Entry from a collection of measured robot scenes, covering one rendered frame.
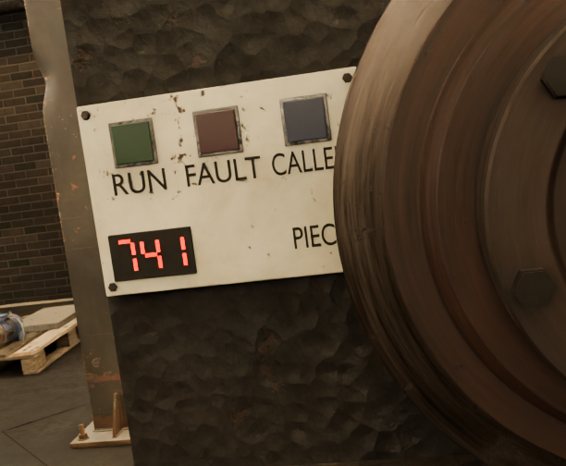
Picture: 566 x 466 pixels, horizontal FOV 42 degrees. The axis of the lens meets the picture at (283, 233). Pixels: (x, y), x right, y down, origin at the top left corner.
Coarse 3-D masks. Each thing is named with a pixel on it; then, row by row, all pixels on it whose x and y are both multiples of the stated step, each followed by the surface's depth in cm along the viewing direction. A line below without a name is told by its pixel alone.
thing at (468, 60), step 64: (512, 0) 48; (448, 64) 50; (512, 64) 47; (448, 128) 48; (384, 192) 51; (448, 192) 49; (448, 256) 49; (448, 320) 52; (512, 320) 49; (512, 384) 51
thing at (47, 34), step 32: (32, 0) 314; (32, 32) 316; (64, 32) 314; (64, 64) 316; (64, 96) 318; (64, 128) 320; (64, 160) 322; (64, 192) 324; (64, 224) 325; (96, 256) 325; (96, 288) 327; (96, 320) 329; (96, 352) 331; (96, 384) 333; (96, 416) 335
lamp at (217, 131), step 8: (216, 112) 67; (224, 112) 67; (232, 112) 66; (200, 120) 67; (208, 120) 67; (216, 120) 67; (224, 120) 67; (232, 120) 67; (200, 128) 67; (208, 128) 67; (216, 128) 67; (224, 128) 67; (232, 128) 67; (200, 136) 67; (208, 136) 67; (216, 136) 67; (224, 136) 67; (232, 136) 67; (200, 144) 67; (208, 144) 67; (216, 144) 67; (224, 144) 67; (232, 144) 67; (208, 152) 67; (216, 152) 67
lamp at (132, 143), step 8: (112, 128) 68; (120, 128) 68; (128, 128) 68; (136, 128) 68; (144, 128) 68; (112, 136) 68; (120, 136) 68; (128, 136) 68; (136, 136) 68; (144, 136) 68; (120, 144) 68; (128, 144) 68; (136, 144) 68; (144, 144) 68; (152, 144) 68; (120, 152) 68; (128, 152) 68; (136, 152) 68; (144, 152) 68; (152, 152) 68; (120, 160) 68; (128, 160) 68; (136, 160) 68; (144, 160) 68; (152, 160) 68
